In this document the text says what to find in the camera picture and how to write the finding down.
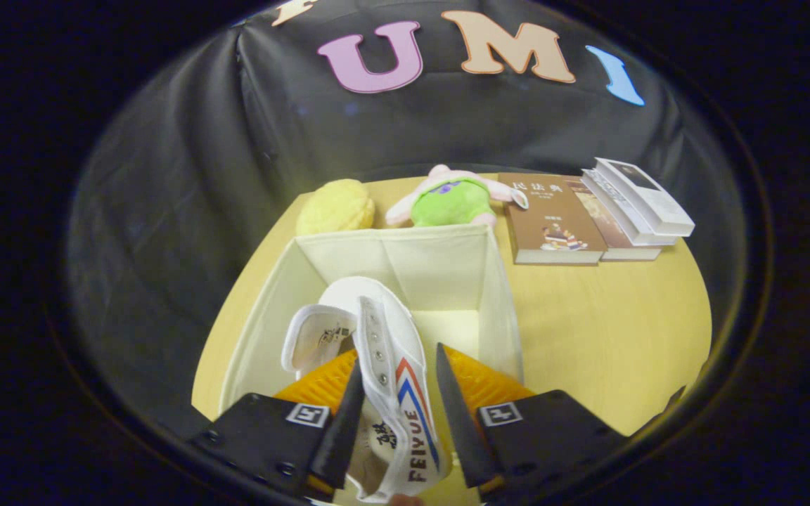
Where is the beige fabric storage box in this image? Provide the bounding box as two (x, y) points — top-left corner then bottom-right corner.
(219, 223), (524, 422)

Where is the brown book under white books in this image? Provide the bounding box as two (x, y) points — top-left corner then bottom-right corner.
(565, 179), (662, 262)

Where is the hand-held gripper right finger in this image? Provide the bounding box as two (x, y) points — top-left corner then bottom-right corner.
(436, 342), (627, 503)

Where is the yellow plush ball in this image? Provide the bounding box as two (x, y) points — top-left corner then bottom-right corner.
(296, 179), (376, 236)

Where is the brown book with cover picture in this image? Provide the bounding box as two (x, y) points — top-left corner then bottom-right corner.
(498, 173), (608, 266)

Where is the green and pink plush toy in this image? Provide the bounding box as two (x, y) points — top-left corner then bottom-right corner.
(385, 164), (529, 228)

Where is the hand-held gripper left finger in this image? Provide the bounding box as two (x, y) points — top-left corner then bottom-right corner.
(187, 349), (366, 501)

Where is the white book with patterned cover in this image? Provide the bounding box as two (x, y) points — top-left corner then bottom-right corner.
(581, 169), (679, 247)

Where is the white book with dark picture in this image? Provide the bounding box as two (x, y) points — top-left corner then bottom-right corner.
(593, 157), (695, 238)

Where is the white canvas shoe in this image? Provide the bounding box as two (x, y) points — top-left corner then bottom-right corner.
(281, 304), (358, 380)
(317, 275), (454, 504)

